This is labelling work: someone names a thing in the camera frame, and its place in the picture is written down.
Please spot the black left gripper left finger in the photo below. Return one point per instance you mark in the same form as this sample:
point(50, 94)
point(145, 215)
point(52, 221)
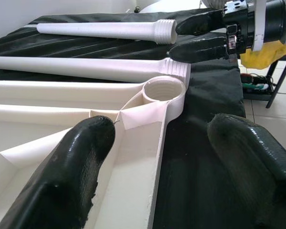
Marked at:
point(66, 179)

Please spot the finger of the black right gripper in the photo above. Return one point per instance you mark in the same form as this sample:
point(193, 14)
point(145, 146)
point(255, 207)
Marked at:
point(197, 51)
point(200, 22)

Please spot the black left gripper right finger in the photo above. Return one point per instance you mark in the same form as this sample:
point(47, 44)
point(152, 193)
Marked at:
point(257, 179)

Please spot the white plastic table top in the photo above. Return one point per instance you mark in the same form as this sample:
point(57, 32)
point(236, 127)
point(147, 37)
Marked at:
point(50, 114)

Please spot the white plastic table leg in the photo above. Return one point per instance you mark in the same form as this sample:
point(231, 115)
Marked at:
point(97, 29)
point(85, 66)

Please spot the yellow plastic bag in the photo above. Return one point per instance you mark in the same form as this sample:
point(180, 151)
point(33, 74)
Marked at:
point(262, 56)

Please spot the black table cloth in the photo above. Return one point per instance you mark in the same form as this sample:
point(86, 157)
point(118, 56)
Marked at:
point(205, 167)

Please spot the black box with coloured items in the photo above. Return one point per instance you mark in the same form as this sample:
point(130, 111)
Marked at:
point(256, 89)

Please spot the black metal stand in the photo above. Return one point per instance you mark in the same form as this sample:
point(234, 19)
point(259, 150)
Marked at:
point(280, 78)

